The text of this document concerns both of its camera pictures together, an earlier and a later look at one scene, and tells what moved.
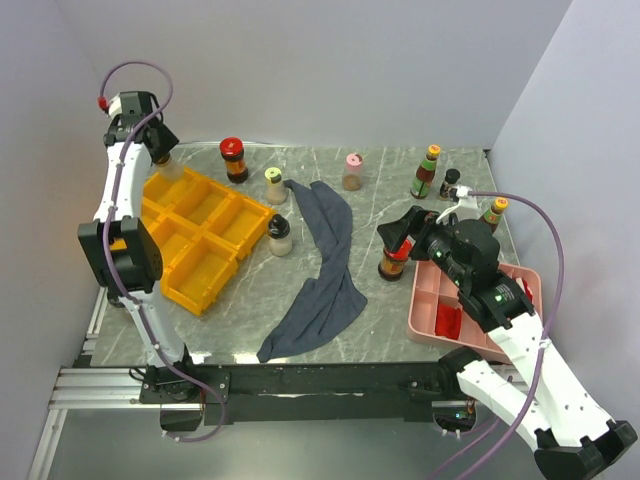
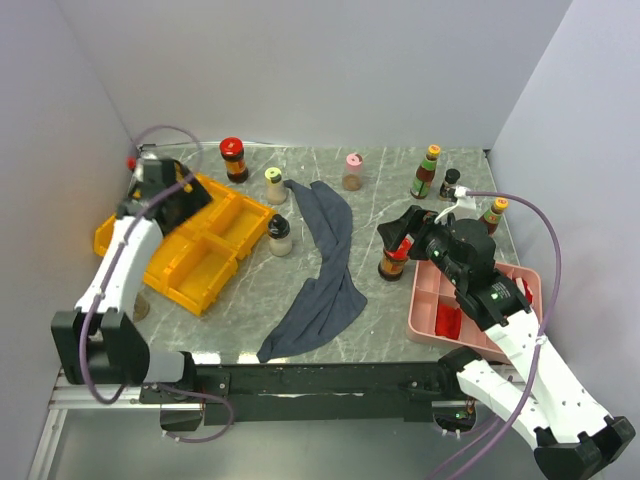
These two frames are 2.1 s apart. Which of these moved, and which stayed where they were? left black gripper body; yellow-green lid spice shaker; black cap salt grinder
Moved: left black gripper body
Stayed: black cap salt grinder; yellow-green lid spice shaker
